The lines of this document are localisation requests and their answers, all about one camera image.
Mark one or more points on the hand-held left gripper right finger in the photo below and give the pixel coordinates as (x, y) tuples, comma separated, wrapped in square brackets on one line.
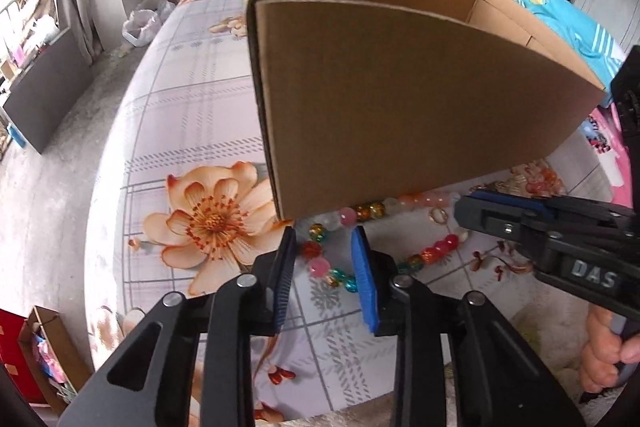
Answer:
[(362, 287)]

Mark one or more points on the small open cardboard box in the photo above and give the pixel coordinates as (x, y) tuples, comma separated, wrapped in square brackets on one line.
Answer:
[(50, 332)]

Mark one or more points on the floral bed sheet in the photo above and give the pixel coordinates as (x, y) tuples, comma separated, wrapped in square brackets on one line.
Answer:
[(190, 107)]

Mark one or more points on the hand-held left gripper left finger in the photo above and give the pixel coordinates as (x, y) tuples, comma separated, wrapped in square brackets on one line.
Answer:
[(282, 287)]

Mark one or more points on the white plastic bag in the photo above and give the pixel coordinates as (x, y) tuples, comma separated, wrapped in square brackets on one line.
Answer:
[(145, 24)]

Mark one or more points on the brown cardboard box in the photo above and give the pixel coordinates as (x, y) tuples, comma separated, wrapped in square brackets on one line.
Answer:
[(400, 107)]

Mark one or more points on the dark grey board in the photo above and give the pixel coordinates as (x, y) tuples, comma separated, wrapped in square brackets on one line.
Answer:
[(45, 92)]

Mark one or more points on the blue floral blanket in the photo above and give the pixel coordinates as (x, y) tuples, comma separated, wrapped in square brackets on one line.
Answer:
[(550, 17)]

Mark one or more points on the person's right hand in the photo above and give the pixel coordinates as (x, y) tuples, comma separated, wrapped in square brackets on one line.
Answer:
[(600, 357)]

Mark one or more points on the red box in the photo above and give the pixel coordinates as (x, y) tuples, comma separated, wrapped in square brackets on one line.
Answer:
[(12, 357)]

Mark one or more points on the window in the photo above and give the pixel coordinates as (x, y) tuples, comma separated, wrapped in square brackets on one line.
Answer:
[(30, 7)]

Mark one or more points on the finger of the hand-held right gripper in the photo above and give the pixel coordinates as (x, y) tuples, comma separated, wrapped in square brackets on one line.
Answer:
[(505, 199), (495, 224)]

